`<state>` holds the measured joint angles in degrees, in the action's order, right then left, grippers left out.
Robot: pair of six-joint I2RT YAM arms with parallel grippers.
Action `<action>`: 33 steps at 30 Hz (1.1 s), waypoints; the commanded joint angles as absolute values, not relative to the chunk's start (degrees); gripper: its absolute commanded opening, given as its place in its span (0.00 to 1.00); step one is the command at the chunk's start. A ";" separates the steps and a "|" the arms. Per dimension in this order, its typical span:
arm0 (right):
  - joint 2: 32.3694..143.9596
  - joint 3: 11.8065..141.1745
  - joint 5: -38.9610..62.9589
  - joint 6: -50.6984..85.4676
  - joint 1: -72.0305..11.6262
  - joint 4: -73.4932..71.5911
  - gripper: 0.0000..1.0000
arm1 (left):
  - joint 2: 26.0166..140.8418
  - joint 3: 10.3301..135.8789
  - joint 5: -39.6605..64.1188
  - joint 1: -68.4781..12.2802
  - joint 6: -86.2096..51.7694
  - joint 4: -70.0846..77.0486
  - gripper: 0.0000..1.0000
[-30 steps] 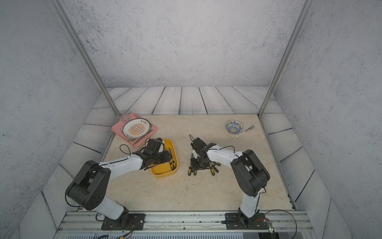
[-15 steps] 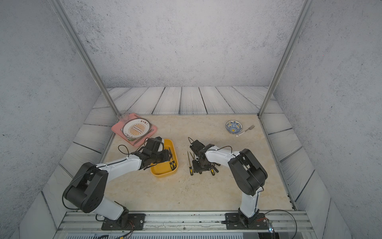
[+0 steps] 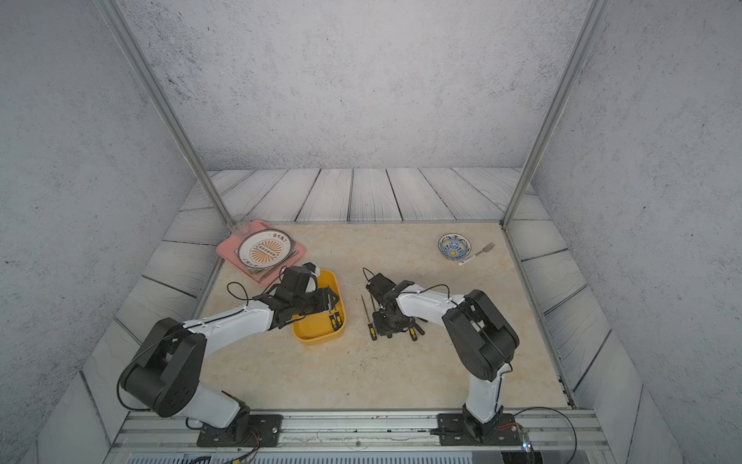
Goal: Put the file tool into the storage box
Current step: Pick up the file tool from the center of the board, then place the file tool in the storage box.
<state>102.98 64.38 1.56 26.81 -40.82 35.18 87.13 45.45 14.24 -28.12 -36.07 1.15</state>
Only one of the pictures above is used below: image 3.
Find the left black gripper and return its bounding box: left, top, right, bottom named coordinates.
left=291, top=285, right=342, bottom=316

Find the file tool yellow black handle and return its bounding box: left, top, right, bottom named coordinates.
left=328, top=302, right=343, bottom=332

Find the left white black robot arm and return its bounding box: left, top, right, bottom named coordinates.
left=116, top=263, right=340, bottom=429

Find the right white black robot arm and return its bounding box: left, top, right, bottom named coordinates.
left=366, top=273, right=520, bottom=427

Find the yellow plastic storage box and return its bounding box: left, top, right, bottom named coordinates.
left=292, top=270, right=347, bottom=346

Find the pink square tray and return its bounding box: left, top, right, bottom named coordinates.
left=216, top=220, right=306, bottom=286

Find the white plate orange sunburst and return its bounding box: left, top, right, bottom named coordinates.
left=237, top=229, right=293, bottom=269

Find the blue patterned small bowl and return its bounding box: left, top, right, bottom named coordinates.
left=438, top=233, right=471, bottom=261

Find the silver fork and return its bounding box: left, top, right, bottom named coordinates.
left=457, top=243, right=495, bottom=266

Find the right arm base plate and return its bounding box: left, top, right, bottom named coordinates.
left=430, top=411, right=524, bottom=447

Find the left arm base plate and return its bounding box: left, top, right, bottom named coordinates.
left=196, top=413, right=283, bottom=449

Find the aluminium mounting rail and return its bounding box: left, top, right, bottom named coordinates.
left=106, top=408, right=615, bottom=463

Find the left aluminium frame post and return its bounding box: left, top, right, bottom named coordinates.
left=95, top=0, right=231, bottom=225

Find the aluminium frame post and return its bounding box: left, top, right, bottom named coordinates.
left=95, top=0, right=231, bottom=225
left=500, top=0, right=610, bottom=231

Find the right aluminium frame post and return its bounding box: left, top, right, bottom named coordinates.
left=500, top=0, right=610, bottom=231

